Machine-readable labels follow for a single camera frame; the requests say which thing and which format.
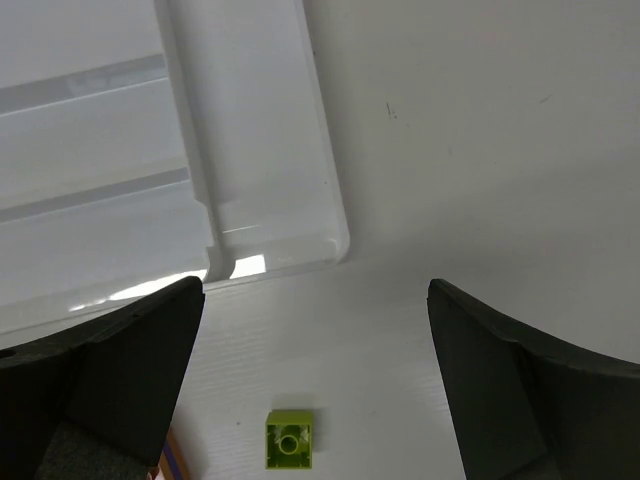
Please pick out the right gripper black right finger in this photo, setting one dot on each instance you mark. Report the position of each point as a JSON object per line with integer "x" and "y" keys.
{"x": 528, "y": 405}

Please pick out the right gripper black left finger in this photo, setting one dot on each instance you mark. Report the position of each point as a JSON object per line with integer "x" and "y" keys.
{"x": 95, "y": 401}

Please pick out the orange lego brick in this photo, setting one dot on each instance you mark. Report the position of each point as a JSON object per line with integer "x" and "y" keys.
{"x": 172, "y": 464}

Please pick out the dark green square lego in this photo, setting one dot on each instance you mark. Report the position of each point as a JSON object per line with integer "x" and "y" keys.
{"x": 289, "y": 439}

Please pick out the white divided sorting tray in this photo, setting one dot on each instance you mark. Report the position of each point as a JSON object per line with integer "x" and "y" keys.
{"x": 146, "y": 141}

